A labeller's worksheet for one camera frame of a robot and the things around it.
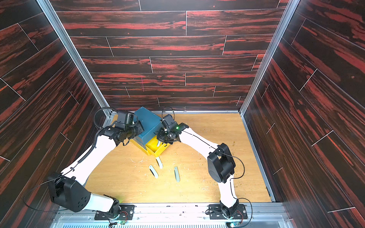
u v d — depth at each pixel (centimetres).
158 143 82
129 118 63
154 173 88
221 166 49
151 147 91
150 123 88
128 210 75
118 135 56
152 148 88
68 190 40
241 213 72
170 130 67
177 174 86
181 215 73
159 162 92
